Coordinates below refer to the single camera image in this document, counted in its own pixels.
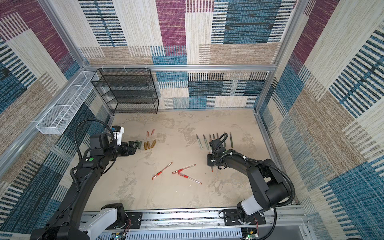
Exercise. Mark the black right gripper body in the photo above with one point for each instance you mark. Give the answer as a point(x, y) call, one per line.
point(212, 160)

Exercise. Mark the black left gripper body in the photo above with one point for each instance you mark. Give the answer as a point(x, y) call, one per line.
point(124, 150)

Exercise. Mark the mint highlighter pen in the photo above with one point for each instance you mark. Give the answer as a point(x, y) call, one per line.
point(206, 142)
point(199, 141)

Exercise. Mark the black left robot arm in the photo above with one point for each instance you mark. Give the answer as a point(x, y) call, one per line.
point(66, 224)

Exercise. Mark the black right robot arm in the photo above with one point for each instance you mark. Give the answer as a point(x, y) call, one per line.
point(271, 187)

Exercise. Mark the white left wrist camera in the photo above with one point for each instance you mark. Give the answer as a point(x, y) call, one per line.
point(118, 133)

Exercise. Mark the black wire mesh shelf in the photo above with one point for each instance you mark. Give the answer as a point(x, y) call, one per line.
point(127, 90)

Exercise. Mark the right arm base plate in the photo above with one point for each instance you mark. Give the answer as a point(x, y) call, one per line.
point(236, 217)

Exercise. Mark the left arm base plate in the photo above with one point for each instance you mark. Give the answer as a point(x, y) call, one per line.
point(132, 220)

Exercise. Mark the white wire mesh basket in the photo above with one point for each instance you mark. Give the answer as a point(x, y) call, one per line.
point(59, 116)

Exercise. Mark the aluminium front rail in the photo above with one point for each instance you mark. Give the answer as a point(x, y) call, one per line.
point(287, 223)

